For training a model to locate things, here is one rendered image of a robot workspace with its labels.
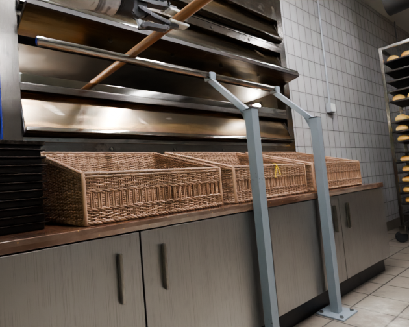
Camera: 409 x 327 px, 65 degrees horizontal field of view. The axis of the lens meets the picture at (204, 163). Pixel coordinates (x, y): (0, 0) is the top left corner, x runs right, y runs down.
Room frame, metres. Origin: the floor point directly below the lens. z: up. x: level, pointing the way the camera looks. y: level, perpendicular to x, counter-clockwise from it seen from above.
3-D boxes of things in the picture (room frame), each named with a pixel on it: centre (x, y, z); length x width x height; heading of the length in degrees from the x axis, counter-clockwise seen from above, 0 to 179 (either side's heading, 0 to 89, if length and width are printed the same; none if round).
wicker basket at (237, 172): (1.65, -0.16, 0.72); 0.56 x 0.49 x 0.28; 132
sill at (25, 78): (1.86, 0.04, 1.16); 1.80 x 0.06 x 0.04; 131
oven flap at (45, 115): (1.84, 0.03, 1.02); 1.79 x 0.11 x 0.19; 131
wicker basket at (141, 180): (1.25, 0.30, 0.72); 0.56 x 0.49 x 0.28; 132
